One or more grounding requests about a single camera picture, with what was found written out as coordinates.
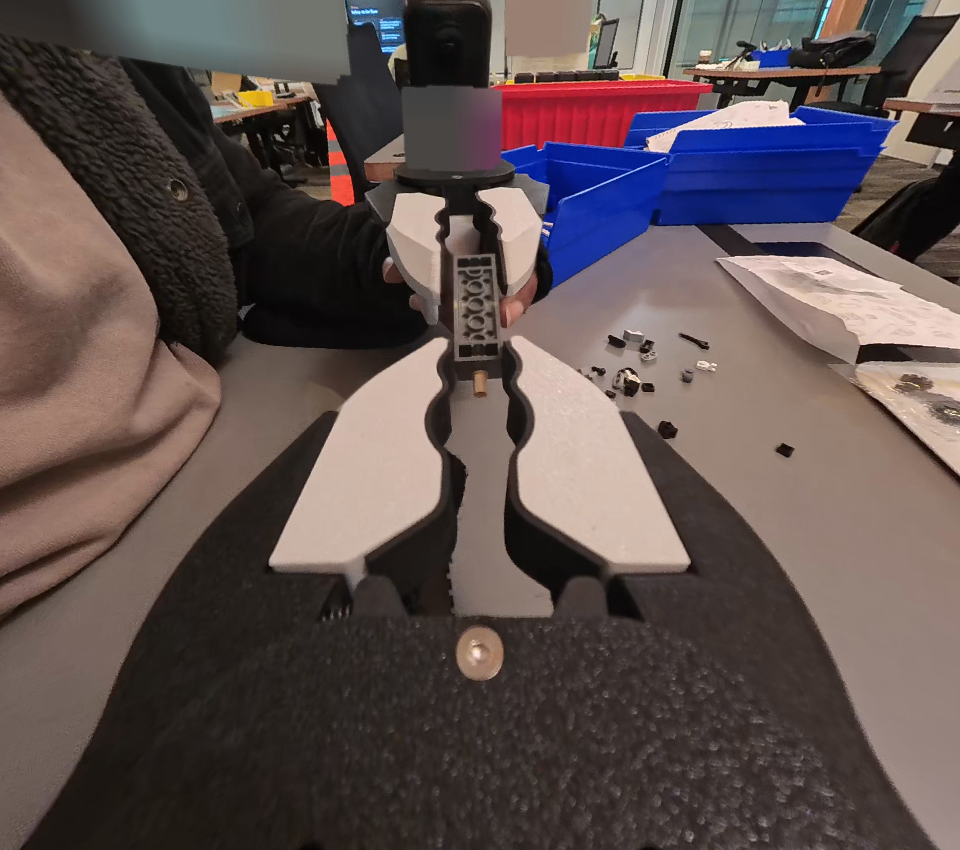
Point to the tan toy connector pin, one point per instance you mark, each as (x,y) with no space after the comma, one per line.
(478,385)

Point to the wooden-edged side table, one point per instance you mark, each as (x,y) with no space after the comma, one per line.
(386,163)

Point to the row of black boxes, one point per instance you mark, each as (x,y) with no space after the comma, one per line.
(562,76)

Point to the dark grey toy axle brick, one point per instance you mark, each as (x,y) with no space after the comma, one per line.
(476,310)

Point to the black backpack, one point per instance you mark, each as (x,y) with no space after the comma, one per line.
(915,219)

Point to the grey desk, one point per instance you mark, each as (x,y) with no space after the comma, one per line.
(750,527)

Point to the scattered small toy bricks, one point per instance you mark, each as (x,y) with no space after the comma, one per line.
(667,427)

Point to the dark office chair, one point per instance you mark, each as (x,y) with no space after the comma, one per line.
(367,99)

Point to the clear bag of black gears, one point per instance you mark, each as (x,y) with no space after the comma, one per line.
(915,388)

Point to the yellow storage bin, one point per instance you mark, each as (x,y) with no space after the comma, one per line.
(255,98)
(643,76)

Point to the orange traffic cone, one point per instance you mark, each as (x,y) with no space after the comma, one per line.
(341,174)

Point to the person's beige shirt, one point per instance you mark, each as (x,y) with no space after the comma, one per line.
(75,377)

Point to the red storage bin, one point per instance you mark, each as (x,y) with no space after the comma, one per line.
(600,111)

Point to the white printed paper bag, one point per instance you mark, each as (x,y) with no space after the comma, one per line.
(825,298)

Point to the computer monitor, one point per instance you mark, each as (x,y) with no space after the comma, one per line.
(375,17)
(607,43)

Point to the blue plastic bin, far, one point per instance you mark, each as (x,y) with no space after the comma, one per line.
(765,182)

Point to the black office chair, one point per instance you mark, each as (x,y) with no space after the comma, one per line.
(922,54)

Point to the person's black fleece jacket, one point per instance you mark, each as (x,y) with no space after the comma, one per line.
(150,204)

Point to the person's left hand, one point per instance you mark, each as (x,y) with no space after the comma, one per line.
(521,306)

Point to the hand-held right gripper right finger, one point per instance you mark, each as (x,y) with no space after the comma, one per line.
(592,475)

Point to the blue storage bin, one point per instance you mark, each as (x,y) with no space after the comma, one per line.
(600,219)

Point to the white paper sheets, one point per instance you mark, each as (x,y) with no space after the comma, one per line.
(720,126)

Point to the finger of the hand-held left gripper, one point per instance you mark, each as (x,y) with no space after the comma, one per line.
(416,234)
(517,227)

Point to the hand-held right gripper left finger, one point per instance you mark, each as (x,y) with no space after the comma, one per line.
(367,475)

